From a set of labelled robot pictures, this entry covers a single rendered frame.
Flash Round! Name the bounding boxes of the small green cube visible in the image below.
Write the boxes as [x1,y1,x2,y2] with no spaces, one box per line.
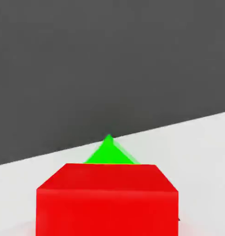
[83,134,142,165]

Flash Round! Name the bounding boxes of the small red cube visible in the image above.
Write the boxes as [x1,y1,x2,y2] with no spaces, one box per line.
[36,163,179,236]

